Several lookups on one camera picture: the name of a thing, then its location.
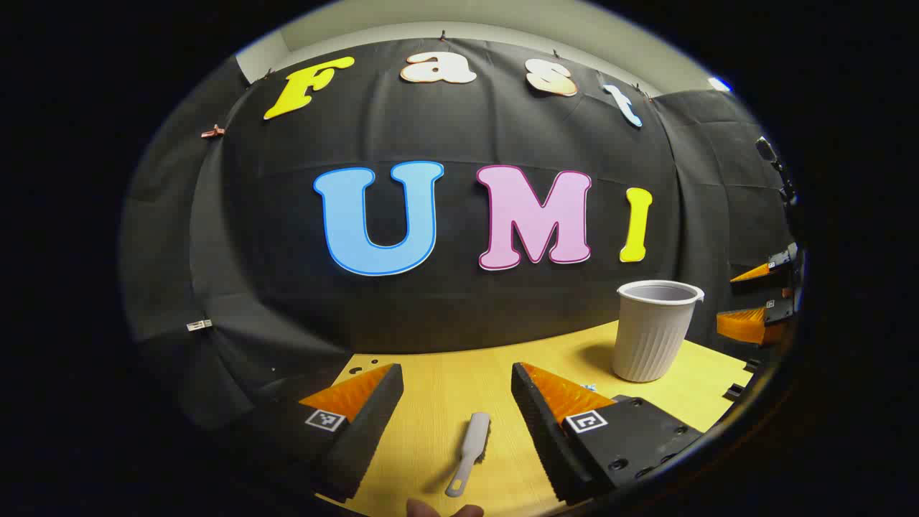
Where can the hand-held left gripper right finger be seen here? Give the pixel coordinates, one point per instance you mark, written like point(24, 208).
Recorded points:
point(538, 431)

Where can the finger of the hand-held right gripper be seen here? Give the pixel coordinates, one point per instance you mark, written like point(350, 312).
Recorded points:
point(747, 324)
point(761, 273)

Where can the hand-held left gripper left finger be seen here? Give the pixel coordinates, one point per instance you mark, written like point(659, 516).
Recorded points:
point(373, 424)

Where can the small grey broom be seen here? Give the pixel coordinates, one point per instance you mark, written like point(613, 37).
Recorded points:
point(474, 438)

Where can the white ribbed garbage bin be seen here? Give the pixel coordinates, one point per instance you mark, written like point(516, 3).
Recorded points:
point(650, 337)

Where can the yellow wooden desktop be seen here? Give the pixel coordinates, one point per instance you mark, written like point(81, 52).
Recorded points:
point(445, 388)

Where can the black backdrop cloth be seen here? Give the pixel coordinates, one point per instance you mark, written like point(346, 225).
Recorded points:
point(445, 301)

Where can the small white cloth tag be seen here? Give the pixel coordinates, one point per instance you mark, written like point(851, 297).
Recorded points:
point(199, 324)

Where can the red backdrop clip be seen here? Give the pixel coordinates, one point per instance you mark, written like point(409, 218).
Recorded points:
point(212, 132)

